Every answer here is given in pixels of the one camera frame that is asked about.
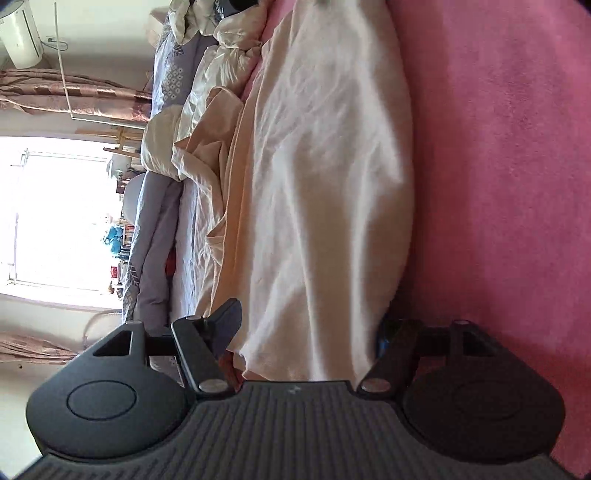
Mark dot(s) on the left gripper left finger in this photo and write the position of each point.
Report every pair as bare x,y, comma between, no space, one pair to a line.
201,342

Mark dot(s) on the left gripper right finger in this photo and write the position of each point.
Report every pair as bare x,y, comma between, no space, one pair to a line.
397,361

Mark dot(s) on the beige long sleeve shirt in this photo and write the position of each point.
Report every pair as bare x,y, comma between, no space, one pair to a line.
320,205

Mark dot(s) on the lavender bed sheet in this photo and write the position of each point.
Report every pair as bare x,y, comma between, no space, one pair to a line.
186,286

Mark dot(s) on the grey quilt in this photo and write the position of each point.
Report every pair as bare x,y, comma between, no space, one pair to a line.
151,263

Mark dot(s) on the pink bed blanket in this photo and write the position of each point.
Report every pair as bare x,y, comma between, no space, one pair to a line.
501,102

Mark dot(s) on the cream crumpled garment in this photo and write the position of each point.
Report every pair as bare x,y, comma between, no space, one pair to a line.
204,45

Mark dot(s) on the pink patterned curtain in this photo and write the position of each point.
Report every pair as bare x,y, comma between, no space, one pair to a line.
36,91

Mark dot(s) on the white air conditioner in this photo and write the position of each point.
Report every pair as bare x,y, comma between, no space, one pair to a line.
20,36

